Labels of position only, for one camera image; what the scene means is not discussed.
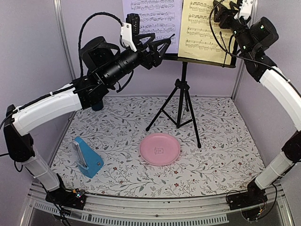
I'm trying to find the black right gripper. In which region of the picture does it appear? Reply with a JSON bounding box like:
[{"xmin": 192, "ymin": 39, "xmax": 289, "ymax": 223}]
[{"xmin": 214, "ymin": 0, "xmax": 255, "ymax": 54}]

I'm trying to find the purple sheet music page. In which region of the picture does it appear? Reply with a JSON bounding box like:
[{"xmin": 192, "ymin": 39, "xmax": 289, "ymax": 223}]
[{"xmin": 122, "ymin": 0, "xmax": 183, "ymax": 54}]

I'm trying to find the yellow sheet music page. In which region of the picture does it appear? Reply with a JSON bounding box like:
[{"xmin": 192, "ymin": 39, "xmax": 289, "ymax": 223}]
[{"xmin": 178, "ymin": 0, "xmax": 236, "ymax": 68}]

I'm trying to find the black music stand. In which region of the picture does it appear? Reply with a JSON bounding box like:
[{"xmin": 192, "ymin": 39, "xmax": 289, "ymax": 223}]
[{"xmin": 145, "ymin": 32, "xmax": 238, "ymax": 149}]

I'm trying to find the blue metronome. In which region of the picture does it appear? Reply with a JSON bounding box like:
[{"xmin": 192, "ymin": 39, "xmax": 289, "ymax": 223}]
[{"xmin": 72, "ymin": 137, "xmax": 104, "ymax": 178}]

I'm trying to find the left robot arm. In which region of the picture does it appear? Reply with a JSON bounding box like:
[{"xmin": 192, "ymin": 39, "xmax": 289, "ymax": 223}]
[{"xmin": 2, "ymin": 33, "xmax": 171, "ymax": 204}]

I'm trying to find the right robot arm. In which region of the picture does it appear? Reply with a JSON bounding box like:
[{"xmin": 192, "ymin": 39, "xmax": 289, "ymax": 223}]
[{"xmin": 209, "ymin": 0, "xmax": 301, "ymax": 205}]

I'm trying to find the dark blue cup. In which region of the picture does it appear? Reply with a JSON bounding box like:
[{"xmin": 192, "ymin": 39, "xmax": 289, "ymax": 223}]
[{"xmin": 91, "ymin": 102, "xmax": 104, "ymax": 111}]

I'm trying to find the floral table mat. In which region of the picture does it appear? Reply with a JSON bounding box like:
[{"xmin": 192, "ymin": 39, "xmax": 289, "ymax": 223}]
[{"xmin": 51, "ymin": 97, "xmax": 264, "ymax": 198}]

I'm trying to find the pink plate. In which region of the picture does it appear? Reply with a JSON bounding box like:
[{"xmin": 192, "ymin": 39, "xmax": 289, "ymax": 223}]
[{"xmin": 139, "ymin": 133, "xmax": 181, "ymax": 166}]

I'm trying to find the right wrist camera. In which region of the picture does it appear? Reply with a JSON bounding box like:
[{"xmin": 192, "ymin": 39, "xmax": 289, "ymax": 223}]
[{"xmin": 234, "ymin": 0, "xmax": 254, "ymax": 20}]

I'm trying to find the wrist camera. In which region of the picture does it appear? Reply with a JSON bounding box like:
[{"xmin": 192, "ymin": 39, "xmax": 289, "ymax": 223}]
[
  {"xmin": 120, "ymin": 13, "xmax": 140, "ymax": 52},
  {"xmin": 234, "ymin": 0, "xmax": 254, "ymax": 20}
]

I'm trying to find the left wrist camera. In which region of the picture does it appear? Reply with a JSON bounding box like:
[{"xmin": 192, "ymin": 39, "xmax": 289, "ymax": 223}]
[{"xmin": 120, "ymin": 13, "xmax": 140, "ymax": 52}]

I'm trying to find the right aluminium frame post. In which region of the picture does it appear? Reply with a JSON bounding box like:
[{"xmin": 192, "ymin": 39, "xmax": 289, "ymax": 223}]
[{"xmin": 231, "ymin": 0, "xmax": 258, "ymax": 102}]

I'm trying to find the aluminium frame post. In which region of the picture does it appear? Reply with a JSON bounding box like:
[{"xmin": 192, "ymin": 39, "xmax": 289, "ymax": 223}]
[
  {"xmin": 231, "ymin": 0, "xmax": 258, "ymax": 102},
  {"xmin": 53, "ymin": 0, "xmax": 76, "ymax": 80}
]

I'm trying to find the left aluminium frame post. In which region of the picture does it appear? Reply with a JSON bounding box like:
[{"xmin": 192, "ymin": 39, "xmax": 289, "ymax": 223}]
[{"xmin": 53, "ymin": 0, "xmax": 76, "ymax": 80}]

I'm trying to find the aluminium front rail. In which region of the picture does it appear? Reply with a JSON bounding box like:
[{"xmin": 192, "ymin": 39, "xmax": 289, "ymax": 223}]
[{"xmin": 19, "ymin": 183, "xmax": 297, "ymax": 226}]

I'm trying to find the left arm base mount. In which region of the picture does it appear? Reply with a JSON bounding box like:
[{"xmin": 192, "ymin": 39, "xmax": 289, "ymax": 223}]
[{"xmin": 45, "ymin": 181, "xmax": 87, "ymax": 210}]

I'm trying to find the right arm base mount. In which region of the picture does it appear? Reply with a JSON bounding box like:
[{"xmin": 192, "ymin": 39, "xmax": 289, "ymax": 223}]
[{"xmin": 226, "ymin": 190, "xmax": 268, "ymax": 222}]

